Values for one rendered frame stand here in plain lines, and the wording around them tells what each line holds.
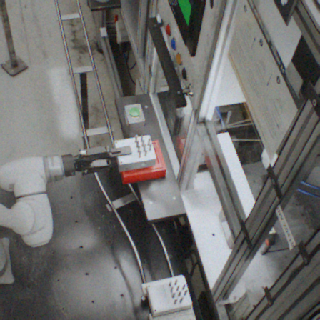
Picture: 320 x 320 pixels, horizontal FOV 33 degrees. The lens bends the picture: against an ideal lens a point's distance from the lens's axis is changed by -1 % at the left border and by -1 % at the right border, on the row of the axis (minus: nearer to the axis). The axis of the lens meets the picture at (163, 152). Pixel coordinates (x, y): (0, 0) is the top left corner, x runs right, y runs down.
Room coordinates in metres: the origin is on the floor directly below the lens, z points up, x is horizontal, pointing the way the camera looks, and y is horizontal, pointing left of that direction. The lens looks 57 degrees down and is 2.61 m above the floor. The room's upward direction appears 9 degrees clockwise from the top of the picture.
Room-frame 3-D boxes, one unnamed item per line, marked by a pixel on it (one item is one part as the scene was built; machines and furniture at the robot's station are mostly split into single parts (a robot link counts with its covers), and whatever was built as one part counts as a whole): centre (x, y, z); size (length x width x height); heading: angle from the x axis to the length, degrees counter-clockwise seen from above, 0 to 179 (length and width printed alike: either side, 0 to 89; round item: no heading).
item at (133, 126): (1.17, 0.12, 0.97); 0.08 x 0.08 x 0.12; 23
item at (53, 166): (0.89, 0.35, 1.03); 0.09 x 0.06 x 0.09; 23
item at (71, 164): (0.91, 0.28, 1.03); 0.09 x 0.07 x 0.08; 113
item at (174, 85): (1.14, 0.04, 1.37); 0.36 x 0.04 x 0.04; 23
